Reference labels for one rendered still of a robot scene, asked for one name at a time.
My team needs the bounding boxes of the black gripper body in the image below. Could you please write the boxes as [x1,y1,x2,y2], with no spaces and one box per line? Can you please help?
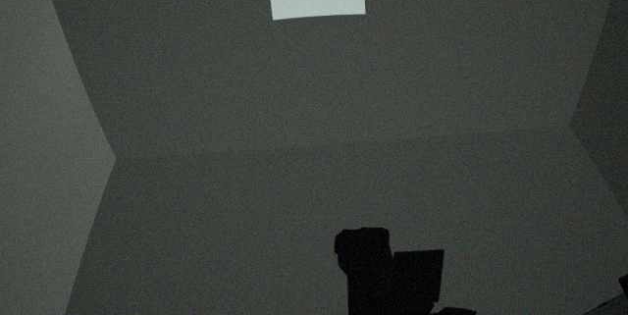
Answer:
[432,307,477,315]

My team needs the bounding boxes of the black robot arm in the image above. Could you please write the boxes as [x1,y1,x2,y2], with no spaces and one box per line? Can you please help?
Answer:
[334,227,445,315]

